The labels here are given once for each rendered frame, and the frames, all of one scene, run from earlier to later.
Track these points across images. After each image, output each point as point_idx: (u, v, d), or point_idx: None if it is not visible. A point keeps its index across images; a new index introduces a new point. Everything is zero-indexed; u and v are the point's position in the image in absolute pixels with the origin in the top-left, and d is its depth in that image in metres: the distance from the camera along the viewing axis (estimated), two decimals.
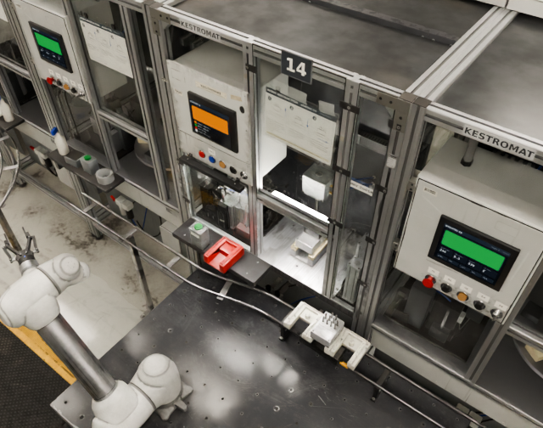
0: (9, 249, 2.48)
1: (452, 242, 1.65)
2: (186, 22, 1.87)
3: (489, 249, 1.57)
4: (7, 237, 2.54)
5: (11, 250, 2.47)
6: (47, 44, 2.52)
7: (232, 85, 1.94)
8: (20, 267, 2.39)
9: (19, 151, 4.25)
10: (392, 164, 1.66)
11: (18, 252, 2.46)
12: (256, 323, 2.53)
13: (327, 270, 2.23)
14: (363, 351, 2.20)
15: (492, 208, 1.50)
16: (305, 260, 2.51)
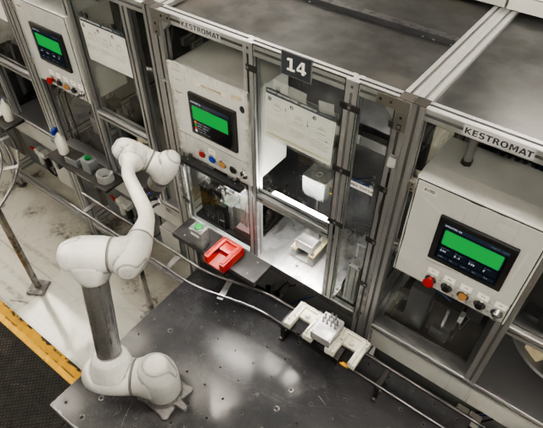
0: None
1: (452, 242, 1.65)
2: (186, 22, 1.87)
3: (489, 249, 1.57)
4: None
5: None
6: (47, 44, 2.52)
7: (232, 85, 1.94)
8: (160, 189, 2.33)
9: (19, 151, 4.25)
10: (392, 164, 1.66)
11: (149, 199, 2.40)
12: (256, 323, 2.53)
13: (327, 270, 2.23)
14: (363, 351, 2.20)
15: (492, 208, 1.50)
16: (305, 260, 2.51)
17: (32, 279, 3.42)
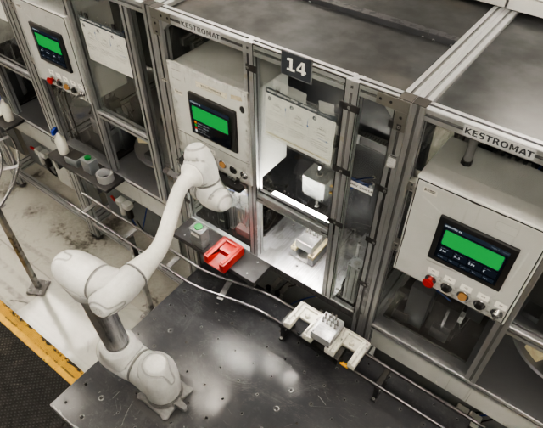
0: None
1: (452, 242, 1.65)
2: (186, 22, 1.87)
3: (489, 249, 1.57)
4: None
5: None
6: (47, 44, 2.52)
7: (232, 85, 1.94)
8: None
9: (19, 151, 4.25)
10: (392, 164, 1.66)
11: None
12: (256, 323, 2.53)
13: (327, 270, 2.23)
14: (363, 351, 2.20)
15: (492, 208, 1.50)
16: (305, 260, 2.51)
17: (32, 279, 3.42)
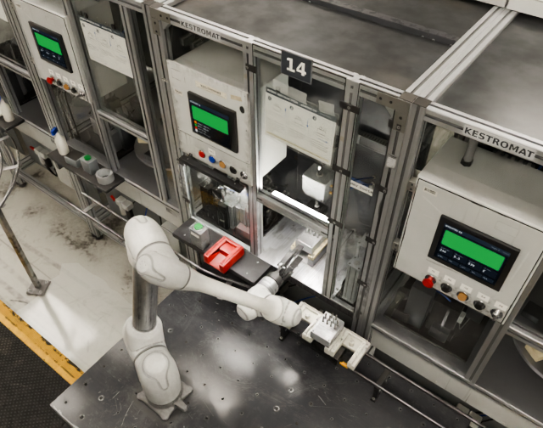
0: (288, 271, 2.40)
1: (452, 242, 1.65)
2: (186, 22, 1.87)
3: (489, 249, 1.57)
4: (300, 259, 2.44)
5: (285, 271, 2.39)
6: (47, 44, 2.52)
7: (232, 85, 1.94)
8: None
9: (19, 151, 4.25)
10: (392, 164, 1.66)
11: None
12: (256, 323, 2.53)
13: (327, 270, 2.23)
14: (363, 351, 2.20)
15: (492, 208, 1.50)
16: (305, 260, 2.51)
17: (32, 279, 3.42)
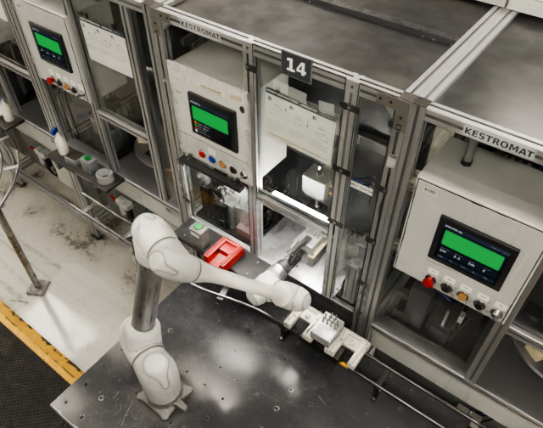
0: (295, 257, 2.45)
1: (452, 242, 1.65)
2: (186, 22, 1.87)
3: (489, 249, 1.57)
4: None
5: None
6: (47, 44, 2.52)
7: (232, 85, 1.94)
8: None
9: (19, 151, 4.25)
10: (392, 164, 1.66)
11: None
12: (256, 323, 2.53)
13: (327, 270, 2.23)
14: (363, 351, 2.20)
15: (492, 208, 1.50)
16: (305, 260, 2.51)
17: (32, 279, 3.42)
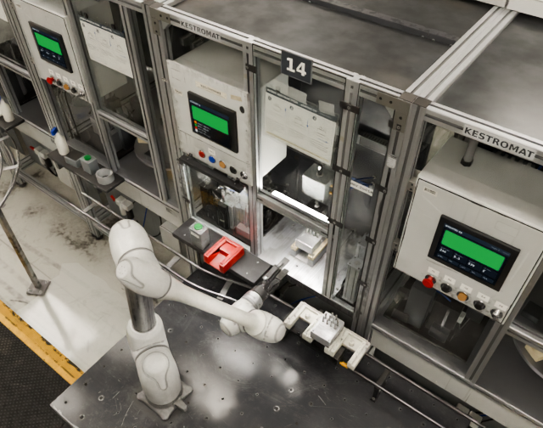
0: (272, 284, 2.35)
1: (452, 242, 1.65)
2: (186, 22, 1.87)
3: (489, 249, 1.57)
4: (287, 271, 2.39)
5: (271, 284, 2.35)
6: (47, 44, 2.52)
7: (232, 85, 1.94)
8: None
9: (19, 151, 4.25)
10: (392, 164, 1.66)
11: None
12: None
13: (327, 270, 2.23)
14: (363, 351, 2.20)
15: (492, 208, 1.50)
16: (305, 260, 2.51)
17: (32, 279, 3.42)
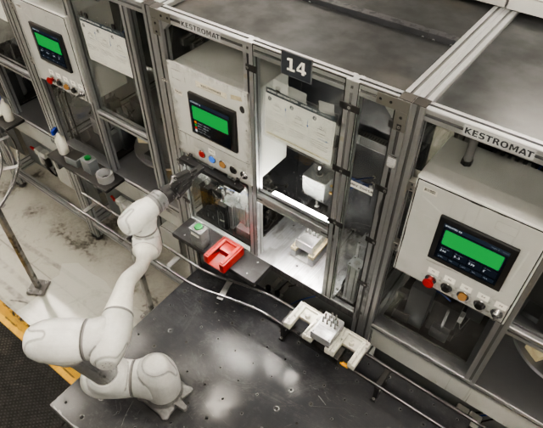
0: (185, 183, 2.18)
1: (452, 242, 1.65)
2: (186, 22, 1.87)
3: (489, 249, 1.57)
4: (201, 170, 2.21)
5: (182, 183, 2.17)
6: (47, 44, 2.52)
7: (232, 85, 1.94)
8: None
9: (19, 151, 4.25)
10: (392, 164, 1.66)
11: None
12: (256, 323, 2.53)
13: (327, 270, 2.23)
14: (363, 351, 2.20)
15: (492, 208, 1.50)
16: (305, 260, 2.51)
17: (32, 279, 3.42)
